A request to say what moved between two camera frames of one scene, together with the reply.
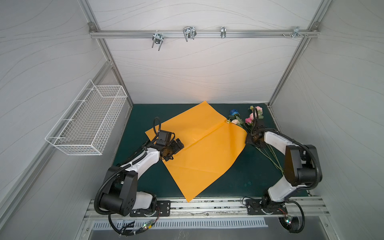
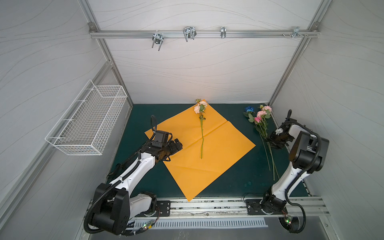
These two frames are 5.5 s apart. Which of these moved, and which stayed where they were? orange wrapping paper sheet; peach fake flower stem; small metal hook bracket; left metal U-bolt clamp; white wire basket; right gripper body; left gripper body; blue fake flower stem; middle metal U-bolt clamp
Moved: peach fake flower stem; right gripper body; blue fake flower stem
Stayed: left gripper body; left metal U-bolt clamp; middle metal U-bolt clamp; orange wrapping paper sheet; white wire basket; small metal hook bracket
